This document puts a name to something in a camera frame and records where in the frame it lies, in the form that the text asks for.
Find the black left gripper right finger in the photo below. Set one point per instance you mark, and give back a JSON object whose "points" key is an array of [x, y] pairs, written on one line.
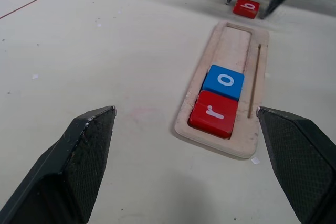
{"points": [[302, 161]]}

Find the light wooden letter tray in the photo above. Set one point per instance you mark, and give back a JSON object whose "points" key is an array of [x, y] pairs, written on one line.
{"points": [[223, 41]]}

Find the red letter r block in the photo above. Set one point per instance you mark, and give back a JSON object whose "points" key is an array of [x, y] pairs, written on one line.
{"points": [[214, 115]]}

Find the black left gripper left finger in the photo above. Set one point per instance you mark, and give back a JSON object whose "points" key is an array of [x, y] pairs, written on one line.
{"points": [[78, 161]]}

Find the blue letter o block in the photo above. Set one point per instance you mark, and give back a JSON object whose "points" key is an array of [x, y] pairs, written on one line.
{"points": [[223, 81]]}

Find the red letter b block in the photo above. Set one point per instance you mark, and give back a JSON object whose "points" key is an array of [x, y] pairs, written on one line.
{"points": [[246, 7]]}

